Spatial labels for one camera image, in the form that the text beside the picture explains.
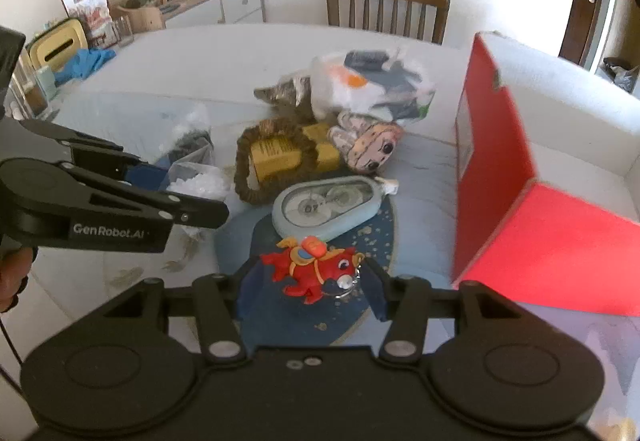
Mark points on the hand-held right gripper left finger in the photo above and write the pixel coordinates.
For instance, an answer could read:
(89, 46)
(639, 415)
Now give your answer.
(250, 293)

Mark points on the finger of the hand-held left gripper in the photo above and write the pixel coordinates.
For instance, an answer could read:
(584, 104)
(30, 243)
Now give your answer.
(145, 175)
(200, 213)

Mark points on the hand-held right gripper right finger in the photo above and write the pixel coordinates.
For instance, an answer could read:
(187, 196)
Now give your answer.
(375, 296)

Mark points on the clear bag with dark contents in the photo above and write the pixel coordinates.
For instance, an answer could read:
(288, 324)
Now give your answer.
(187, 141)

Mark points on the brown scrunchie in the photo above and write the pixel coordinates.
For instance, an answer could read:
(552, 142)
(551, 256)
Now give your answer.
(242, 171)

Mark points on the light blue tape dispenser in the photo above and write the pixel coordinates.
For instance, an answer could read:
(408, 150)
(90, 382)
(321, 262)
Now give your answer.
(320, 206)

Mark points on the red cardboard box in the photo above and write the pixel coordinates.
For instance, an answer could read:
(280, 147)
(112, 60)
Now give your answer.
(500, 171)

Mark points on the white plastic bag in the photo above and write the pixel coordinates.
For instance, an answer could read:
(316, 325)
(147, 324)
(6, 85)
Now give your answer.
(340, 86)

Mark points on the person's left hand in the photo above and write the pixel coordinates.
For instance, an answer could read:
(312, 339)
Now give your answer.
(10, 278)

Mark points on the round blue placemat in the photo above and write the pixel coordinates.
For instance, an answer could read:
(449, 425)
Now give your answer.
(280, 321)

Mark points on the blue cloth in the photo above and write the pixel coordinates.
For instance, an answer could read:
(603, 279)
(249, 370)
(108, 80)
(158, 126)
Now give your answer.
(85, 61)

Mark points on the drinking glass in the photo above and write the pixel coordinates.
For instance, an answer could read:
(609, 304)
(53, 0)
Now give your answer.
(122, 31)

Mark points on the silver foil bag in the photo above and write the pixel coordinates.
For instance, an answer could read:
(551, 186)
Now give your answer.
(285, 93)

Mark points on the small wooden box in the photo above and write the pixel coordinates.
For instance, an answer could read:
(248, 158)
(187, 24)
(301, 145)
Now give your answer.
(142, 18)

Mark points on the red and white picture box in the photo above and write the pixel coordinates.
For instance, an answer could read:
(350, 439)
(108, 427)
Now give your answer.
(87, 1)

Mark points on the grey plastic bag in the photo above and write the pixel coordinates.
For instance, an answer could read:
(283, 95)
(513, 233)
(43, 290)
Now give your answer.
(625, 76)

